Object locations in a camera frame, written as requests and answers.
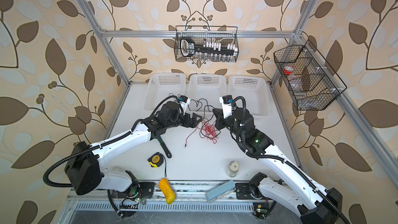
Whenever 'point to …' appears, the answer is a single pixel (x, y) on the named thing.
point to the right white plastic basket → (254, 88)
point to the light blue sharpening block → (220, 191)
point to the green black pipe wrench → (168, 153)
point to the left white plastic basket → (161, 85)
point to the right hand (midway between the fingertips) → (214, 111)
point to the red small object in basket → (286, 72)
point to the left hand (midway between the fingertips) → (197, 115)
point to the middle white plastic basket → (204, 90)
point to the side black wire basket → (313, 85)
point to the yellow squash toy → (165, 185)
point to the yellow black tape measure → (157, 160)
